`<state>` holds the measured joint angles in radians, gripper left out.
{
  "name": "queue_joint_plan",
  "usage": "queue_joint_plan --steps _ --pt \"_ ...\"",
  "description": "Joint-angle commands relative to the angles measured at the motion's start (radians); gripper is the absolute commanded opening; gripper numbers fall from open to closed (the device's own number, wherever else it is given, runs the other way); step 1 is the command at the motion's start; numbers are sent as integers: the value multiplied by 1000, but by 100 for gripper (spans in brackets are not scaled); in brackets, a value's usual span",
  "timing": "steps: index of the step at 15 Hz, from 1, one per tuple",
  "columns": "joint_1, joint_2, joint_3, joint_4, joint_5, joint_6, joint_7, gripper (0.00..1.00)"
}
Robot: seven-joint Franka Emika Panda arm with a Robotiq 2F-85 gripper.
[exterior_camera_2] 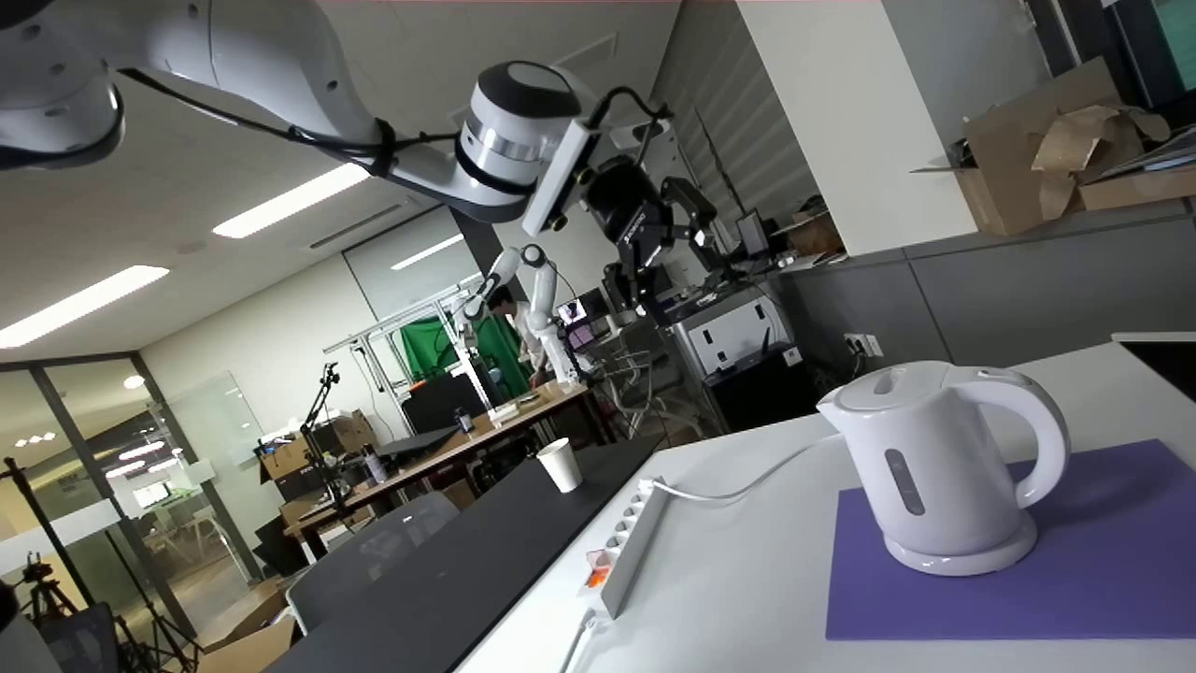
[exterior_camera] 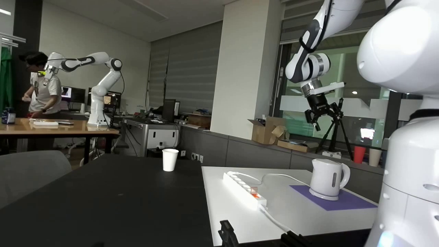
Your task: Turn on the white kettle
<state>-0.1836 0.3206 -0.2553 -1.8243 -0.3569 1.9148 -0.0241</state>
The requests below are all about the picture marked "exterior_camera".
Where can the grey window blinds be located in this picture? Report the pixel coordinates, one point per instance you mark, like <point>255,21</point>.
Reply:
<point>192,68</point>

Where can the grey chair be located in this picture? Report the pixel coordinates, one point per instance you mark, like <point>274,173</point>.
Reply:
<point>27,175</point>

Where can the small white box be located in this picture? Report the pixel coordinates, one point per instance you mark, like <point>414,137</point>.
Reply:
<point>331,154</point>

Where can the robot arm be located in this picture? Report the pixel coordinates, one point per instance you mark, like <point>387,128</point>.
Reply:
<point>408,154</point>

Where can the white paper cup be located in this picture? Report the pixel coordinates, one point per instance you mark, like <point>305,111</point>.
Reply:
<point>169,159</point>

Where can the wooden table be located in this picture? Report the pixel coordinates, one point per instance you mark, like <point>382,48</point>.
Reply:
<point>58,129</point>

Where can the black clamp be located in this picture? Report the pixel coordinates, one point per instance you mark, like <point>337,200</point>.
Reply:
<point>228,235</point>
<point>295,239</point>

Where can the open cardboard box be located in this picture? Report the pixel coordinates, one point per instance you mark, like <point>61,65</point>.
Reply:
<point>265,132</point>

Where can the black table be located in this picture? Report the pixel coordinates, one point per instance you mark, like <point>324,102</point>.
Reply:
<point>113,202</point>

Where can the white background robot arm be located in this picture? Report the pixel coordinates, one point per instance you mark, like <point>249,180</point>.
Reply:
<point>97,92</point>

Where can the beige cup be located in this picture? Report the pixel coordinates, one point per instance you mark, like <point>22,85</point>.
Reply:
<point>375,157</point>

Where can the white kettle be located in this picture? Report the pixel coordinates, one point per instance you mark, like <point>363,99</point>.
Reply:
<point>327,178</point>

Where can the wall socket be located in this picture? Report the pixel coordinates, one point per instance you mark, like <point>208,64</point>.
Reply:
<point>197,157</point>

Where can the flat cardboard box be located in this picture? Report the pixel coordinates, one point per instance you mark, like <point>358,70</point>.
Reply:
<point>296,145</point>

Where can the purple mat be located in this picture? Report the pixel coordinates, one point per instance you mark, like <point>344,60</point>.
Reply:
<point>346,202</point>

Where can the person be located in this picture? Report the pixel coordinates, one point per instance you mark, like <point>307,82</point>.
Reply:
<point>44,91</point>

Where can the blue jar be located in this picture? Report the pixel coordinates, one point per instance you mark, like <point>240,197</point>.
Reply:
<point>8,116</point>

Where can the black computer tower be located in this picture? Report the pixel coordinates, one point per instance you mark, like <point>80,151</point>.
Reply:
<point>168,109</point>

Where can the camera on tripod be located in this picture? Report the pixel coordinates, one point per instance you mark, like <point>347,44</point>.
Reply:
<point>337,132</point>

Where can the white power strip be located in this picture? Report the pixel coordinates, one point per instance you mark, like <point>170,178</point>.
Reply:
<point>244,189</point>

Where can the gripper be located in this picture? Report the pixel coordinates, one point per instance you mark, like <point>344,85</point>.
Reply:
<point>317,102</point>

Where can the grey metal cabinet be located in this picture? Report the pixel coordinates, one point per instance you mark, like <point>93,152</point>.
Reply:
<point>151,135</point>

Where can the red cup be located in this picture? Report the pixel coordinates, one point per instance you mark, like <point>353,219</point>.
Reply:
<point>359,155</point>

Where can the row of monitors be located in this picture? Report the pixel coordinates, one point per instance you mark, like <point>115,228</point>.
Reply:
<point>77,95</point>

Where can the window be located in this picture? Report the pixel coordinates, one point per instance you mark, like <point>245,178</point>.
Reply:
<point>363,113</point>

